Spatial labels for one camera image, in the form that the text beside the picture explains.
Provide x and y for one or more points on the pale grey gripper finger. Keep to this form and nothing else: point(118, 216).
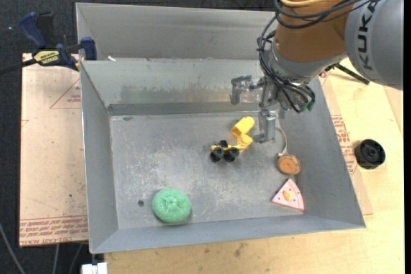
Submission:
point(268, 125)
point(237, 86)

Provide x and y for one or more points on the yellow toy truck, black wheels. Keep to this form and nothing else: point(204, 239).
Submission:
point(242, 130)

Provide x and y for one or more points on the pink toy pizza slice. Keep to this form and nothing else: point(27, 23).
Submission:
point(290, 199)

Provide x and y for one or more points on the grey metal bin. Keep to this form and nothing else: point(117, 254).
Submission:
point(176, 170)

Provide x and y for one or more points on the black ribbed round knob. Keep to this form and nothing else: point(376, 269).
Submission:
point(370, 154)

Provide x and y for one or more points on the green round scrubber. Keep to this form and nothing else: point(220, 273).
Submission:
point(171, 205)

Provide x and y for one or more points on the brown cardboard board, red print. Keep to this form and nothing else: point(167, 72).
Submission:
point(48, 138)

